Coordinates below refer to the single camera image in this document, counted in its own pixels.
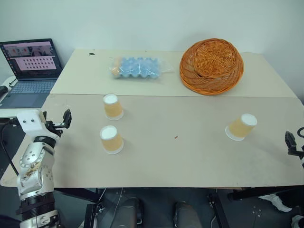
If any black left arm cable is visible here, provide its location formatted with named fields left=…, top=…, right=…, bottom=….
left=0, top=120, right=21, bottom=177

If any dark rounded grey shape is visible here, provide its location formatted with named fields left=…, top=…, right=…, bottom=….
left=174, top=200, right=202, bottom=228
left=116, top=196, right=145, bottom=228

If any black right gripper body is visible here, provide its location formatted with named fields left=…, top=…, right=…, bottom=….
left=287, top=145, right=304, bottom=158

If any thin white cable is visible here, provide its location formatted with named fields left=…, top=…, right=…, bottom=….
left=96, top=187, right=124, bottom=216

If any grey open laptop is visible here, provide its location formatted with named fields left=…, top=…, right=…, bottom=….
left=0, top=38, right=63, bottom=109

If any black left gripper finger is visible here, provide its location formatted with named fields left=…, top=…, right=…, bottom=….
left=62, top=108, right=73, bottom=130

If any orange wicker basket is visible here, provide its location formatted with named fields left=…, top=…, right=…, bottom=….
left=179, top=38, right=245, bottom=96

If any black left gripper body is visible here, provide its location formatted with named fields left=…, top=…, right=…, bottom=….
left=44, top=118, right=64, bottom=137

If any blue egg tray in bag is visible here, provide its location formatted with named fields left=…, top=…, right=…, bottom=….
left=108, top=56, right=174, bottom=84

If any white crumpled cloth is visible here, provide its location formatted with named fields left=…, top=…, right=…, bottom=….
left=258, top=192, right=293, bottom=213

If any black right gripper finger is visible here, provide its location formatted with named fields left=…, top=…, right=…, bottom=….
left=285, top=130, right=297, bottom=150

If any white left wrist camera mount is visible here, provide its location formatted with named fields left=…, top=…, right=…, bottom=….
left=16, top=109, right=60, bottom=143

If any orange paper cup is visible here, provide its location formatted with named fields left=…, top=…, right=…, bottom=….
left=225, top=113, right=258, bottom=142
left=99, top=125, right=124, bottom=155
left=103, top=94, right=124, bottom=121

